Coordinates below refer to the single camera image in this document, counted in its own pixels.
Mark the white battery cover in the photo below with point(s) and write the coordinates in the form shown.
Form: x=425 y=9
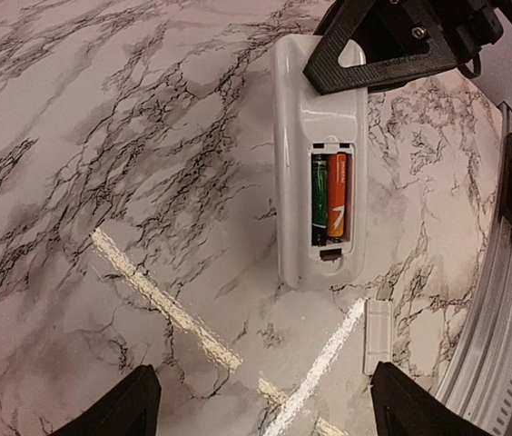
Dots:
x=378 y=334

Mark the front aluminium rail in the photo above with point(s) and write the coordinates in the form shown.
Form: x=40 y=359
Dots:
x=478 y=383

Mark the white remote control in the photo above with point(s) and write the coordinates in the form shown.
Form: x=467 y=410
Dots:
x=308 y=123

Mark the orange battery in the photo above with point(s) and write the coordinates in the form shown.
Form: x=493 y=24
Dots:
x=337 y=178

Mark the green black battery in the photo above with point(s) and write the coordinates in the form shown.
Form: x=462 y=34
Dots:
x=319 y=199

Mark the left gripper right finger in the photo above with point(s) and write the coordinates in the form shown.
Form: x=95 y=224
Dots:
x=402 y=407

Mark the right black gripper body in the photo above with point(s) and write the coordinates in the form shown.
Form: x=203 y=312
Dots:
x=468 y=25

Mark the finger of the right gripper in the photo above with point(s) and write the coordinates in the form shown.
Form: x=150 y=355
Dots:
x=377 y=45

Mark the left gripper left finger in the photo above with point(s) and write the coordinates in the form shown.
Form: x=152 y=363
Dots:
x=131 y=407

